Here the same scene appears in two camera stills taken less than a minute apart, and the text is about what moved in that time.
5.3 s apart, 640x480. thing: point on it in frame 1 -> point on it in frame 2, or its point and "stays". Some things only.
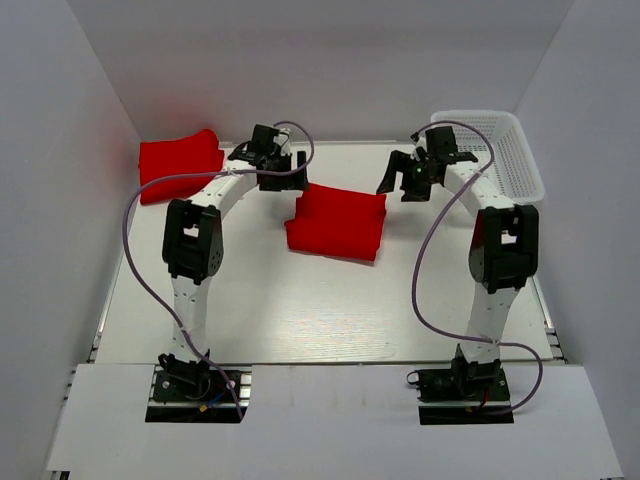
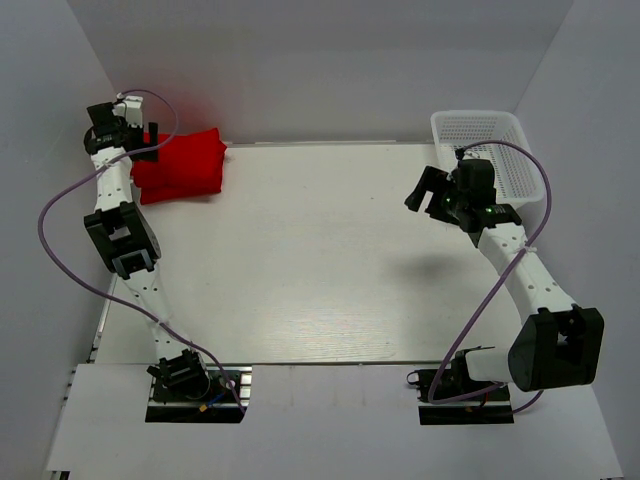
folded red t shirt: [195, 154] stays
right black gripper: [399, 161] -> [431, 179]
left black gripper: [295, 181] -> [153, 128]
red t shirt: [337, 222] -> [188, 165]
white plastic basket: [515, 167] stays
